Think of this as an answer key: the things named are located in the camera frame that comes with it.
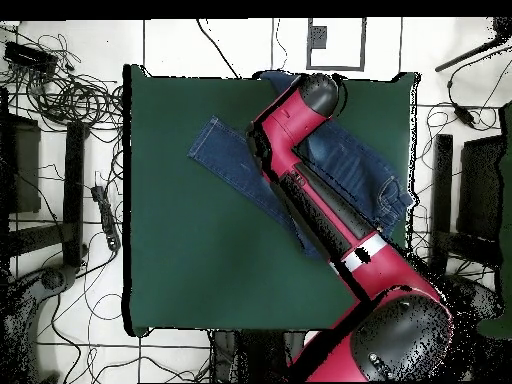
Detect blue denim jeans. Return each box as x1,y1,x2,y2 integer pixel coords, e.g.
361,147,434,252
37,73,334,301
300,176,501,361
187,70,415,259

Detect dark flat panel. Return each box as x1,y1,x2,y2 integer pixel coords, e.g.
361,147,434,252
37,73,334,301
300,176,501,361
456,134,506,241
0,111,42,215

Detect dark green table cloth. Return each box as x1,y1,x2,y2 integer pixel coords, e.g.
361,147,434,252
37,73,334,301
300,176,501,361
121,63,421,337

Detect black power strip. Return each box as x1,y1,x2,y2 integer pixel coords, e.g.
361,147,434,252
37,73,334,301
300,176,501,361
90,184,122,252

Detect black wheeled chair base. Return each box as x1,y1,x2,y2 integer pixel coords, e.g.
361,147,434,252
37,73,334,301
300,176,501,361
0,263,79,383
443,275,506,321

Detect black power adapter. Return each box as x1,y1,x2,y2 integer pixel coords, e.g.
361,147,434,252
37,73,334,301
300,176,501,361
453,104,477,128

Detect black tripod pole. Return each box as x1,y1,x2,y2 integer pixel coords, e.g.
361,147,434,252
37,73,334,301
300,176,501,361
434,17,512,73

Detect black electronics box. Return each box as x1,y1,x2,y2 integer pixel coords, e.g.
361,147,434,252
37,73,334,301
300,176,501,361
2,40,59,75

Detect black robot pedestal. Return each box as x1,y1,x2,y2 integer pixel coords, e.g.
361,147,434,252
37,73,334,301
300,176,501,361
210,329,306,383

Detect black floor cable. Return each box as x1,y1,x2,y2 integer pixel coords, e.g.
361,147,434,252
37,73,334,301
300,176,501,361
195,18,242,78

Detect black stand base frame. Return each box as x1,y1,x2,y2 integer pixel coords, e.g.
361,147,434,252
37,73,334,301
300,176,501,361
5,120,90,269
429,133,503,277

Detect grey square floor frame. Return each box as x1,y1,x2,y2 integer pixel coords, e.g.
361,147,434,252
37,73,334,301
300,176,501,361
306,17,367,72

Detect black cable tangle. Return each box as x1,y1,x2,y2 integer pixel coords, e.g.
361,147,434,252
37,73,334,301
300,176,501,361
0,31,125,133

